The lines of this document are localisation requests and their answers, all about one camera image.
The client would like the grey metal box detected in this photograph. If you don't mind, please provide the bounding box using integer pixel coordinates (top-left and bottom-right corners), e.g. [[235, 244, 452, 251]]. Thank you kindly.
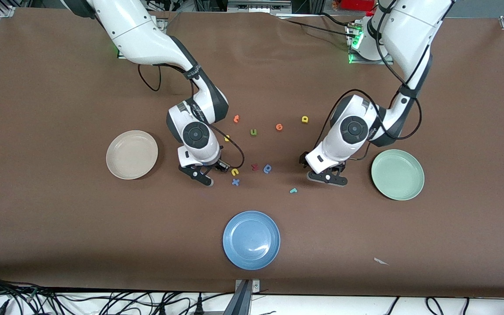
[[228, 0, 292, 14]]

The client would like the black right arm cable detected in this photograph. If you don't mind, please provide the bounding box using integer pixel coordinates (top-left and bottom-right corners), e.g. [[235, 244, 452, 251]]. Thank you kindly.
[[137, 63, 245, 172]]

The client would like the black cable to arm base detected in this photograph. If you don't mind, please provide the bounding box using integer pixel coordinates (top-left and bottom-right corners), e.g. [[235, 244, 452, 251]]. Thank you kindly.
[[274, 12, 355, 38]]

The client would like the brown table cover sheet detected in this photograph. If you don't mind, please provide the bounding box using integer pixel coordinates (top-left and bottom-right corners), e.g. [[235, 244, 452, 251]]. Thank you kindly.
[[0, 8, 504, 299]]

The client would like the red box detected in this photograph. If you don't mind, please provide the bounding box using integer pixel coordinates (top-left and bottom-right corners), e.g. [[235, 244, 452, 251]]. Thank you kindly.
[[342, 0, 375, 11]]

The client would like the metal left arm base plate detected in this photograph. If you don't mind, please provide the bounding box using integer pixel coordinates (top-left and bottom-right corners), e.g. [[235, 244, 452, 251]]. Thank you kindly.
[[347, 24, 395, 65]]

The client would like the blue plate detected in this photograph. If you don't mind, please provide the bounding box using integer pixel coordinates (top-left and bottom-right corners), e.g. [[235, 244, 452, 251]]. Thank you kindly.
[[222, 210, 281, 271]]

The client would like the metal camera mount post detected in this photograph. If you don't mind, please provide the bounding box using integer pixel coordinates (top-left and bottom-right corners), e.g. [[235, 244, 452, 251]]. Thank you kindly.
[[224, 279, 260, 315]]

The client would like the beige brown plate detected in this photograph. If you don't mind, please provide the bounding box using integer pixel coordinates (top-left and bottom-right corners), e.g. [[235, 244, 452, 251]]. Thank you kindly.
[[105, 130, 159, 180]]

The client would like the green plate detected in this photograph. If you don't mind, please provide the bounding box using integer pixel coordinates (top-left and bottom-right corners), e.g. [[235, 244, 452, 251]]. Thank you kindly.
[[371, 149, 425, 201]]

